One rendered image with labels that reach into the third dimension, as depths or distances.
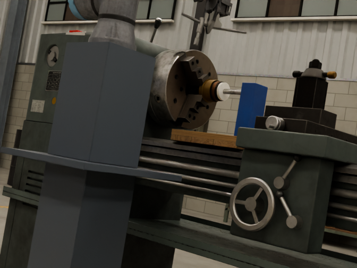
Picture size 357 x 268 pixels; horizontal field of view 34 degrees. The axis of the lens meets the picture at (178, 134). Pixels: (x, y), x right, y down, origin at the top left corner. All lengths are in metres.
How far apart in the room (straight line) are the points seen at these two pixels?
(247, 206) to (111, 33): 0.66
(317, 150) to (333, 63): 7.79
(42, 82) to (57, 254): 1.06
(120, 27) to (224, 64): 8.51
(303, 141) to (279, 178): 0.13
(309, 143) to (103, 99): 0.59
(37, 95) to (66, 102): 0.85
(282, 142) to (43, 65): 1.32
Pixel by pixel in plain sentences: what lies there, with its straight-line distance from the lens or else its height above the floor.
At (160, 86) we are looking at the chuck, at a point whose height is 1.06.
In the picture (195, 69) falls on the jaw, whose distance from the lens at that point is 2.23.
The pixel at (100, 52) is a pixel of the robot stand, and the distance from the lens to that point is 1.72.
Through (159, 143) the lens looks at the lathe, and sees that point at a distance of 2.14.
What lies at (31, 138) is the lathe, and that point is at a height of 0.79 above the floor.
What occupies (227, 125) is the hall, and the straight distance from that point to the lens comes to 9.91.
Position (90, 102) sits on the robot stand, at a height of 0.92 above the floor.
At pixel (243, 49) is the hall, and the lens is 10.10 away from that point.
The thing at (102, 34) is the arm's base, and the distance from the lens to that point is 1.78.
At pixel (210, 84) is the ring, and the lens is 2.20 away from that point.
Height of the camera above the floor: 0.79
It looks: 3 degrees up
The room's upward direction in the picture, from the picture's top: 9 degrees clockwise
